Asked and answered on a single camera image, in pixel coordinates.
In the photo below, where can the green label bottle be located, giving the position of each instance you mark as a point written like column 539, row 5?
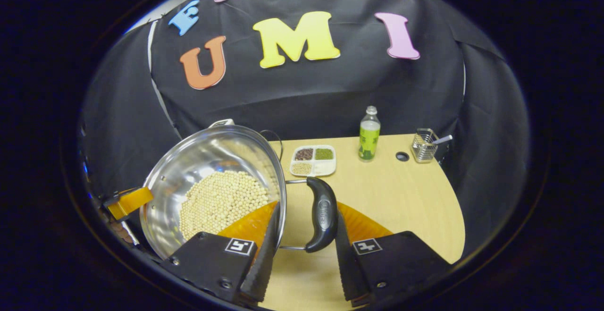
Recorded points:
column 369, row 138

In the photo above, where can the stainless steel pot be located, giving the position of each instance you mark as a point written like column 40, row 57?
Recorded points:
column 198, row 160

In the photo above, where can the black table grommet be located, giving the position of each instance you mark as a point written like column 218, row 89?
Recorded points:
column 402, row 156

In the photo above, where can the metal utensil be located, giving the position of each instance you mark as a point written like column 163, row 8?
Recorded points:
column 443, row 139

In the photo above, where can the pile of soybeans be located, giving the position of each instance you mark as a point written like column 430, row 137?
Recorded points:
column 222, row 202

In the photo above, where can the white divided bean tray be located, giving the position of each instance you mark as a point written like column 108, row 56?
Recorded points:
column 312, row 161

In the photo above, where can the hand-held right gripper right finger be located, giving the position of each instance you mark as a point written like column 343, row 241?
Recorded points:
column 351, row 273

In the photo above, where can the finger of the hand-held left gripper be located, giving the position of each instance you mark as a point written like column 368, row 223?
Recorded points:
column 132, row 201

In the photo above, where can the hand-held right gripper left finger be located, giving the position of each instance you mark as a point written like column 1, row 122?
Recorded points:
column 264, row 264

